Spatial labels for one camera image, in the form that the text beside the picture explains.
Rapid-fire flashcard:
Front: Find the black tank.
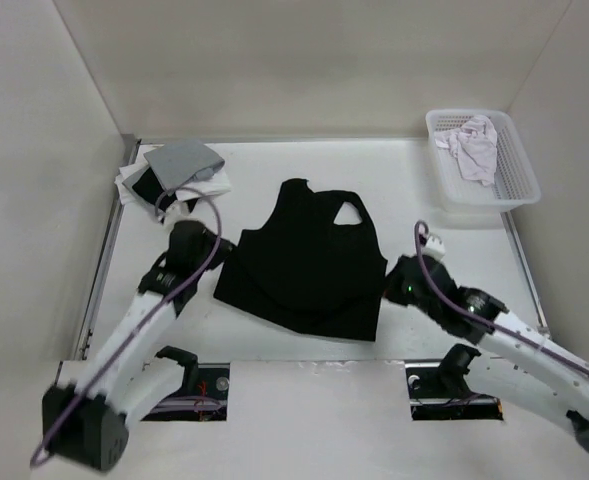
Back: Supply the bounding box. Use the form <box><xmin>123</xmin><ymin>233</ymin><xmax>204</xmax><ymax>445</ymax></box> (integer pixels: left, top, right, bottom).
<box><xmin>214</xmin><ymin>179</ymin><xmax>387</xmax><ymax>342</ymax></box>
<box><xmin>123</xmin><ymin>166</ymin><xmax>178</xmax><ymax>217</ymax></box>

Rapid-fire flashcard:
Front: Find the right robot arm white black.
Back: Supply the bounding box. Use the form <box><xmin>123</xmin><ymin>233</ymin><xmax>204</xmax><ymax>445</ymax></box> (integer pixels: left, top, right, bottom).
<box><xmin>384</xmin><ymin>254</ymin><xmax>589</xmax><ymax>454</ymax></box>

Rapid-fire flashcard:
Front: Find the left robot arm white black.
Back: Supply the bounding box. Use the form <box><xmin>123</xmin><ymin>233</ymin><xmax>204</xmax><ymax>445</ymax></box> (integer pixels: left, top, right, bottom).
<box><xmin>30</xmin><ymin>220</ymin><xmax>234</xmax><ymax>473</ymax></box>

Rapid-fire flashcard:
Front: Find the folded white tank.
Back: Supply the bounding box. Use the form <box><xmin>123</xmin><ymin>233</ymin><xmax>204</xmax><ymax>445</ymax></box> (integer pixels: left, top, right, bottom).
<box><xmin>115</xmin><ymin>164</ymin><xmax>165</xmax><ymax>220</ymax></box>
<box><xmin>175</xmin><ymin>169</ymin><xmax>232</xmax><ymax>201</ymax></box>

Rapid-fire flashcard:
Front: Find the folded black tank top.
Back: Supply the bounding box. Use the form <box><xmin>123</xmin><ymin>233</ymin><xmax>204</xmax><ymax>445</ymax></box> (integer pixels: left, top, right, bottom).
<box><xmin>123</xmin><ymin>166</ymin><xmax>178</xmax><ymax>217</ymax></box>

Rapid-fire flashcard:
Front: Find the folded grey tank top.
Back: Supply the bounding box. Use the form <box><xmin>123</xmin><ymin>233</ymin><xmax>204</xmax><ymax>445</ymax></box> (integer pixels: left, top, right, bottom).
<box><xmin>144</xmin><ymin>139</ymin><xmax>225</xmax><ymax>190</ymax></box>

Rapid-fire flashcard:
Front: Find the bottom folded white tank top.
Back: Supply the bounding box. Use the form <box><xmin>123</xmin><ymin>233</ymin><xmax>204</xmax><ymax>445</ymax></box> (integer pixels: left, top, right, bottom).
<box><xmin>115</xmin><ymin>164</ymin><xmax>165</xmax><ymax>220</ymax></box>

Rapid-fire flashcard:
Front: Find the crumpled white tank top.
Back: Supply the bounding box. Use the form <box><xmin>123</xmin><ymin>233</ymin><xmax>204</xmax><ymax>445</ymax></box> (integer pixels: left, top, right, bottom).
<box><xmin>435</xmin><ymin>115</ymin><xmax>498</xmax><ymax>187</ymax></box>

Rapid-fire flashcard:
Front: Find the white plastic basket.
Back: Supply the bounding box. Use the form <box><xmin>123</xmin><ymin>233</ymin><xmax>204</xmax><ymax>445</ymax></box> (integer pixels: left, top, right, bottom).
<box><xmin>425</xmin><ymin>109</ymin><xmax>541</xmax><ymax>214</ymax></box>

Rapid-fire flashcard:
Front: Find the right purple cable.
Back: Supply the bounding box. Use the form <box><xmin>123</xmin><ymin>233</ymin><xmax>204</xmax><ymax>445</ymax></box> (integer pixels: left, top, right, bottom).
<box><xmin>413</xmin><ymin>220</ymin><xmax>589</xmax><ymax>389</ymax></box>

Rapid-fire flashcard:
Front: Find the purple cable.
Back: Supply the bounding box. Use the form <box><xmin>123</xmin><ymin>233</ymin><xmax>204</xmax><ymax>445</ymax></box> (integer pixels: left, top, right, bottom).
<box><xmin>29</xmin><ymin>185</ymin><xmax>224</xmax><ymax>469</ymax></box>
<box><xmin>413</xmin><ymin>220</ymin><xmax>589</xmax><ymax>389</ymax></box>

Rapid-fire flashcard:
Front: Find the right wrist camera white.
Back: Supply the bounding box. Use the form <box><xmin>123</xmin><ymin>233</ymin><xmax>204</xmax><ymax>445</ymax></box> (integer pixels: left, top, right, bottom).
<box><xmin>420</xmin><ymin>234</ymin><xmax>446</xmax><ymax>261</ymax></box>

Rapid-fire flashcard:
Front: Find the metal table edge rail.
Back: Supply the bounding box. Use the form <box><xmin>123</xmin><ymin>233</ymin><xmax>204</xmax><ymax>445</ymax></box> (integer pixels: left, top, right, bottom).
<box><xmin>73</xmin><ymin>133</ymin><xmax>140</xmax><ymax>361</ymax></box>

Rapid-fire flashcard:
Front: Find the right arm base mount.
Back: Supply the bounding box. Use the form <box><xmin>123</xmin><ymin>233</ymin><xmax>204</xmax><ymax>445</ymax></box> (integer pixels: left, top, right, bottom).
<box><xmin>405</xmin><ymin>344</ymin><xmax>504</xmax><ymax>421</ymax></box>

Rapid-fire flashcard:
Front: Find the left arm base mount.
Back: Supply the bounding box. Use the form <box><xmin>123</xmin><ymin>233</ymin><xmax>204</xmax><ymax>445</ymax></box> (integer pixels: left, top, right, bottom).
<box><xmin>143</xmin><ymin>346</ymin><xmax>230</xmax><ymax>422</ymax></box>

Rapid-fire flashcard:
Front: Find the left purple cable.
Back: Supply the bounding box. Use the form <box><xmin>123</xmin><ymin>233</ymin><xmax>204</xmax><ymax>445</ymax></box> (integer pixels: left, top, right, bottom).
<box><xmin>29</xmin><ymin>185</ymin><xmax>224</xmax><ymax>469</ymax></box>

